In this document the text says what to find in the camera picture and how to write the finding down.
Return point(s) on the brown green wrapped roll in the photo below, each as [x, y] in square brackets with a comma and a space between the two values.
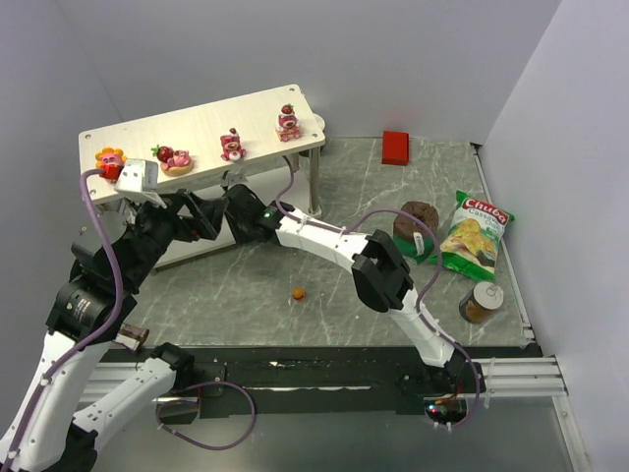
[411, 238]

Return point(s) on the brown jar with lid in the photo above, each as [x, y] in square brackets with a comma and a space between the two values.
[481, 303]

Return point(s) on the red block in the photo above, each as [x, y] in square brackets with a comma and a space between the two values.
[395, 148]

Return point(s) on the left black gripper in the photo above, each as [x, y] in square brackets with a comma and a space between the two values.
[182, 216]

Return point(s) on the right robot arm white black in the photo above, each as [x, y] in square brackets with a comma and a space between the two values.
[381, 276]

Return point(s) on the brown snack bar wrapper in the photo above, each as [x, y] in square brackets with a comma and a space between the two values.
[132, 337]

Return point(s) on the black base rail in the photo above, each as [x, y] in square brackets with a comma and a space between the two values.
[302, 380]

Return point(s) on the pink bear cupcake toy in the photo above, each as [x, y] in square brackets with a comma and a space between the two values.
[231, 148]

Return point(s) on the white round object behind shelf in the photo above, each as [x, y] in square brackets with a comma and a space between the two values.
[320, 121]

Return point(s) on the pink bear strawberry cake toy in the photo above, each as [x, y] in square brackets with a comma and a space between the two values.
[288, 126]

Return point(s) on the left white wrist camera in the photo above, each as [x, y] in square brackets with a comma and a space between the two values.
[137, 182]

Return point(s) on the orange bear toy top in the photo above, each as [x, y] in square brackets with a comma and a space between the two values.
[298, 294]

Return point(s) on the green cassava chips bag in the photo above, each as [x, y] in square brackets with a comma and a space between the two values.
[471, 246]

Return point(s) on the white two-tier shelf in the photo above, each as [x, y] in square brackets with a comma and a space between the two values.
[272, 169]

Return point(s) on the pink bear donut toy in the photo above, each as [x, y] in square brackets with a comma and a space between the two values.
[173, 163]

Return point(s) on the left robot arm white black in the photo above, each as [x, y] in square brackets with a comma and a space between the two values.
[113, 258]

